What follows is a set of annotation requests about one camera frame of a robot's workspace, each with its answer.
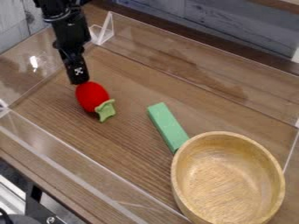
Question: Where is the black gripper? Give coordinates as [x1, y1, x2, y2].
[45, 10, 90, 85]

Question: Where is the red plush strawberry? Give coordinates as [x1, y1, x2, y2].
[74, 81, 116, 123]

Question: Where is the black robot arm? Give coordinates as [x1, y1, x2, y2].
[32, 0, 90, 85]

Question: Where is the green rectangular block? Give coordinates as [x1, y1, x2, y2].
[146, 102, 189, 153]

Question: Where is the wooden bowl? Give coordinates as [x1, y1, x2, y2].
[170, 131, 285, 224]

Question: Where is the clear acrylic enclosure wall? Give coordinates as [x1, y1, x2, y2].
[0, 7, 299, 224]

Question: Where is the black table leg bracket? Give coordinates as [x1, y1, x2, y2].
[24, 185, 66, 224]

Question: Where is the black cable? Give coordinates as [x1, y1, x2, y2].
[0, 207, 14, 224]

